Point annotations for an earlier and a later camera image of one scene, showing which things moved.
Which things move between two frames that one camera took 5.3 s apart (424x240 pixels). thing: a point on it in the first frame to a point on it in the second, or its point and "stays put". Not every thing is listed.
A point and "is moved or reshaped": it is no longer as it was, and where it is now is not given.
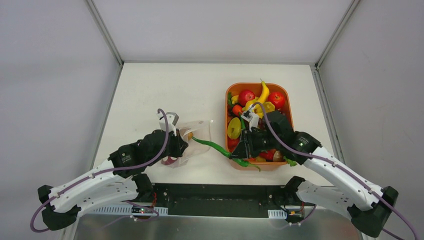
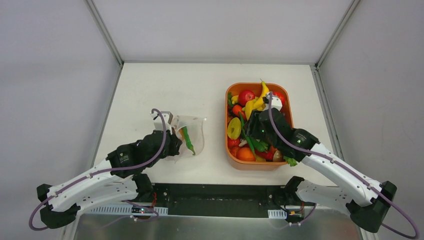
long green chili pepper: [242, 162] to [188, 143]
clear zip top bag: [197, 134] is moved or reshaped
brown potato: [277, 157] stays put
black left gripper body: [179, 142] stays put
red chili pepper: [268, 155] stays put
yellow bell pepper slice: [234, 127] stays put
